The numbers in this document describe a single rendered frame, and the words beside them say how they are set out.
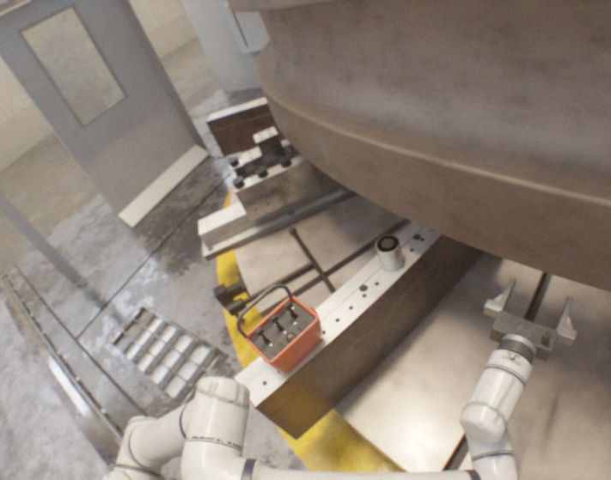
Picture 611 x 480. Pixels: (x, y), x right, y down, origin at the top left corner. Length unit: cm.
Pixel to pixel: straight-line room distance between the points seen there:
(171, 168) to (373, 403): 340
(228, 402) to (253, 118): 254
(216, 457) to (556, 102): 99
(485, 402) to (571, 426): 74
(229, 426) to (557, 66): 97
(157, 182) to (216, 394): 347
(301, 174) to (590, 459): 175
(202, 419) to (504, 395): 57
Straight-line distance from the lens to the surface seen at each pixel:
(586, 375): 152
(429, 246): 129
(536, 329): 82
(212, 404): 76
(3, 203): 367
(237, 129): 312
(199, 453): 74
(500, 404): 73
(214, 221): 224
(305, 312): 107
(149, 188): 405
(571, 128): 90
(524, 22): 85
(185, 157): 426
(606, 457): 144
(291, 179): 197
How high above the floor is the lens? 163
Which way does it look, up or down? 40 degrees down
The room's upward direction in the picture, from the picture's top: 25 degrees counter-clockwise
